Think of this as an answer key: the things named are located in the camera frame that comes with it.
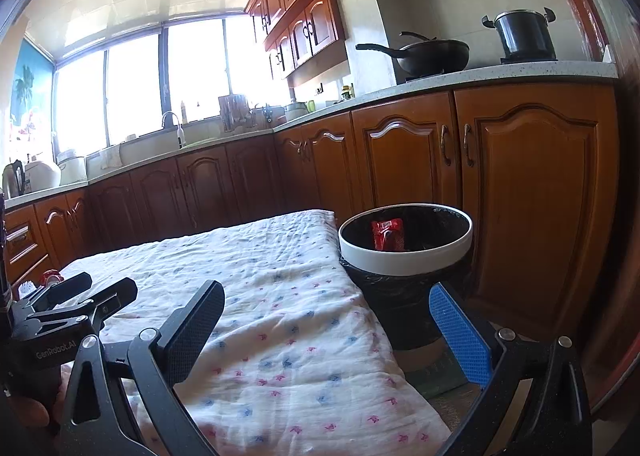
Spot utensil rack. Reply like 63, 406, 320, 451
218, 94, 251, 133

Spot speckled kitchen countertop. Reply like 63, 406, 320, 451
0, 60, 619, 209

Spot dark steel stockpot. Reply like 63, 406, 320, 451
481, 8, 557, 60

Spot person's left hand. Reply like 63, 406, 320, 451
0, 375, 68, 437

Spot electric kettle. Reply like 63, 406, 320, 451
2, 159, 27, 199

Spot white rimmed black trash bin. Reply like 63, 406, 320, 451
340, 209, 473, 352

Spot white printed tablecloth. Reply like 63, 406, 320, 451
59, 209, 453, 456

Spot black wok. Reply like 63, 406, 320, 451
355, 31, 471, 77

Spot white-rimmed trash bin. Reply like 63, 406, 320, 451
338, 203, 474, 372

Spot blue wall poster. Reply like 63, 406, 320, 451
10, 51, 55, 172

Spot red snack bag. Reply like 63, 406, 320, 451
370, 217, 406, 252

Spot wooden wall cabinets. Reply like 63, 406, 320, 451
245, 0, 351, 82

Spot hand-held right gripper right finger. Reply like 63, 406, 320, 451
428, 281, 593, 456

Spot white rice cooker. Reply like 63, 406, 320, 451
24, 159, 62, 192

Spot black gas stove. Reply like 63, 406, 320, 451
397, 55, 558, 83

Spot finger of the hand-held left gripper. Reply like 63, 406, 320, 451
15, 272, 94, 313
27, 277, 138, 334

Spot white round cooker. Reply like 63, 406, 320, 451
56, 150, 88, 184

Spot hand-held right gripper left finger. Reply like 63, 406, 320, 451
59, 279, 226, 456

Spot white dish cloth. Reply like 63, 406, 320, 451
86, 143, 123, 172

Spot kitchen window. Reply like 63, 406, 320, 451
52, 15, 296, 152

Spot chrome kitchen faucet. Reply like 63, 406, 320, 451
161, 111, 183, 149

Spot wooden base cabinets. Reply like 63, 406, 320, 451
0, 81, 621, 352

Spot wooden door frame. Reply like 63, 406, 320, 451
532, 0, 640, 417

